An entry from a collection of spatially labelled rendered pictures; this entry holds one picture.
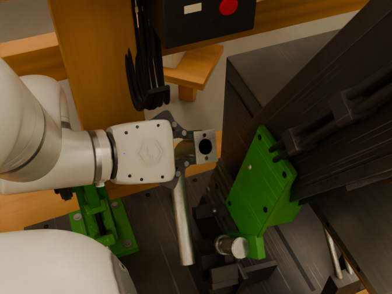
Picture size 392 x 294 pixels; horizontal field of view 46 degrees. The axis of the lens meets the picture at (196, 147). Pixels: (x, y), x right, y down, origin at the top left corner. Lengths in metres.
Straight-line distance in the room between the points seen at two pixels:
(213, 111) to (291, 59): 1.68
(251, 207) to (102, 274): 0.61
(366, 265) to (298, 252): 0.28
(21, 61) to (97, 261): 0.78
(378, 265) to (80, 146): 0.52
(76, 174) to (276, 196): 0.32
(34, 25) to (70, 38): 2.62
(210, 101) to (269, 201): 1.95
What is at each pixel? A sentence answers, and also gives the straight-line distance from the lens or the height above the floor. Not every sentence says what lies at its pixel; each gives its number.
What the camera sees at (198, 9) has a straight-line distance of 0.79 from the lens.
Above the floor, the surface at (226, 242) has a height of 1.07.
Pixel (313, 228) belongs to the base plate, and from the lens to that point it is 1.13.
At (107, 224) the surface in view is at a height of 0.99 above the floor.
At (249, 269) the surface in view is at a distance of 0.97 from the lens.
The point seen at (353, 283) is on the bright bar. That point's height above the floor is 1.00.
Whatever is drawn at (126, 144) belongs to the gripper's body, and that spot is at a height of 1.31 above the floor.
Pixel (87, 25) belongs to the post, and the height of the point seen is 1.36.
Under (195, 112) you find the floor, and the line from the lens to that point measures 2.63.
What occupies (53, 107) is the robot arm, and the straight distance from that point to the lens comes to 0.58.
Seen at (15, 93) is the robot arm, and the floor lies 1.61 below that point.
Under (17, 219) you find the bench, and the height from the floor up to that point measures 0.88.
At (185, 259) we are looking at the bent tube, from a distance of 0.91.
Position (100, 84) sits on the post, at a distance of 0.95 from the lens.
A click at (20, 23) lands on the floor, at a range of 3.56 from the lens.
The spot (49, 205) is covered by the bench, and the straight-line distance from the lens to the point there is 1.21.
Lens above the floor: 1.83
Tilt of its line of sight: 48 degrees down
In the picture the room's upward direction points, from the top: straight up
